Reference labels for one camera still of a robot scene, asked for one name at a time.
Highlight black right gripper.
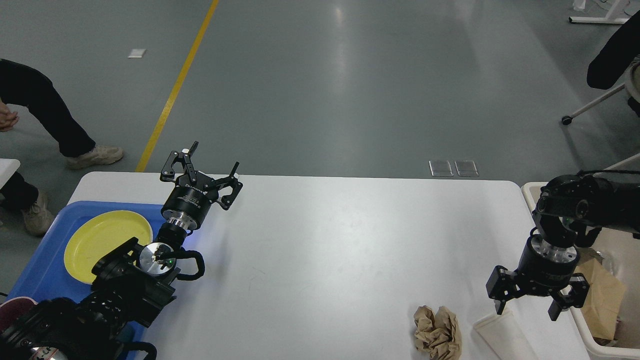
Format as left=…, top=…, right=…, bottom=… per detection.
left=486, top=235, right=590, bottom=322

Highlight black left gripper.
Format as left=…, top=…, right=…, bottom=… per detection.
left=160, top=141, right=243, bottom=231

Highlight white paper cup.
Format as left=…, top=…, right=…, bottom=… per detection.
left=473, top=308, right=538, bottom=360

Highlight brown paper bag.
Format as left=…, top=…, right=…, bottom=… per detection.
left=577, top=259, right=627, bottom=341

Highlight brown paper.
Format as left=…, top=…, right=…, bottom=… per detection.
left=413, top=305, right=463, bottom=360

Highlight yellow plate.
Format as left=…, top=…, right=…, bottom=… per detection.
left=63, top=210, right=153, bottom=284

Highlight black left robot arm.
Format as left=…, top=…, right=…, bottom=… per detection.
left=1, top=141, right=243, bottom=360

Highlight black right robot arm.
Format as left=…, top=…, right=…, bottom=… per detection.
left=486, top=170, right=640, bottom=321

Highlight cream plastic bin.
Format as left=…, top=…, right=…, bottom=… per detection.
left=521, top=182, right=640, bottom=359

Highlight silver floor socket plates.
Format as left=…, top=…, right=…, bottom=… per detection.
left=428, top=160, right=480, bottom=178

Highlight blue plastic tray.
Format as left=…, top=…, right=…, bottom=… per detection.
left=5, top=201, right=173, bottom=360

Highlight white side table corner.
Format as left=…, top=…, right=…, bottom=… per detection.
left=0, top=158, right=21, bottom=188

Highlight person in black trousers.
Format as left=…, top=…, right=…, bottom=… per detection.
left=0, top=59, right=125, bottom=237

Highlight pink mug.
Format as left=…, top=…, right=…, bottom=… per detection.
left=0, top=296, right=38, bottom=333

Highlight white office chair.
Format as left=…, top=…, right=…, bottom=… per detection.
left=561, top=62, right=640, bottom=173

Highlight white table leg frame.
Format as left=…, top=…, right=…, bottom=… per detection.
left=568, top=0, right=633, bottom=25

